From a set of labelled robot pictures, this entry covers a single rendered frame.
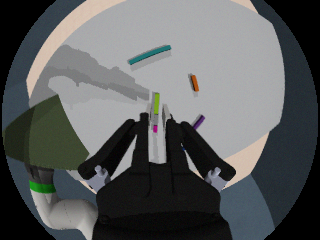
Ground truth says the lime green rod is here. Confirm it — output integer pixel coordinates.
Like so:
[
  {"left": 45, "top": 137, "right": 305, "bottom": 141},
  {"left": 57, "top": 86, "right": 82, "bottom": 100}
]
[{"left": 154, "top": 93, "right": 160, "bottom": 114}]

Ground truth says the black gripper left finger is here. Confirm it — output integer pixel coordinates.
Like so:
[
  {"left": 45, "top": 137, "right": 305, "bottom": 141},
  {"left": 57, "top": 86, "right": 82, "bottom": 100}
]
[{"left": 77, "top": 103, "right": 152, "bottom": 201}]

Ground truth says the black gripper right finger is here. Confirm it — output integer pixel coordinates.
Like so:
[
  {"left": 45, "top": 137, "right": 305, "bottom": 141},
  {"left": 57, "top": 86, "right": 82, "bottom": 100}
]
[{"left": 162, "top": 104, "right": 236, "bottom": 200}]

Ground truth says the purple rod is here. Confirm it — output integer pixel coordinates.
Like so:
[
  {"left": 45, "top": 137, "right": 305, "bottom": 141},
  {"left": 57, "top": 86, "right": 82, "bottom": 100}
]
[{"left": 192, "top": 115, "right": 205, "bottom": 130}]

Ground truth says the orange rod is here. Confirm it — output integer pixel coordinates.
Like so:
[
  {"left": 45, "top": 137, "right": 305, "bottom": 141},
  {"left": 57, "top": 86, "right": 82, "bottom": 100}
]
[{"left": 190, "top": 75, "right": 199, "bottom": 92}]

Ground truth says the turquoise rod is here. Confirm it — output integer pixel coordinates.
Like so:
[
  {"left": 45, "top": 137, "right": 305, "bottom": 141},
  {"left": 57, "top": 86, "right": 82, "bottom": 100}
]
[{"left": 129, "top": 45, "right": 171, "bottom": 65}]

